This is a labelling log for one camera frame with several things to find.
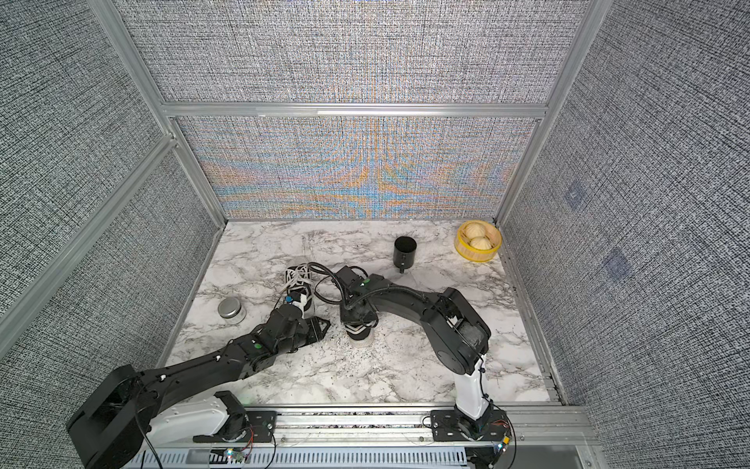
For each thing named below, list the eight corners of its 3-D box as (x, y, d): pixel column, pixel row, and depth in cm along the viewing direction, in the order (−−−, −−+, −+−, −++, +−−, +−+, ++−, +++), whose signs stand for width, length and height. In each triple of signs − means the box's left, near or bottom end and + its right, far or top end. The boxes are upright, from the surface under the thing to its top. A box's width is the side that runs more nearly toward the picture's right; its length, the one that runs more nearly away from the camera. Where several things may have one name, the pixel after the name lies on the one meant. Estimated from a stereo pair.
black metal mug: (386, 266, 108) (387, 249, 100) (401, 249, 113) (403, 232, 105) (402, 276, 105) (404, 259, 98) (417, 258, 110) (420, 241, 103)
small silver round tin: (216, 325, 94) (207, 316, 88) (223, 305, 98) (215, 296, 93) (243, 325, 94) (236, 316, 88) (249, 305, 98) (243, 296, 93)
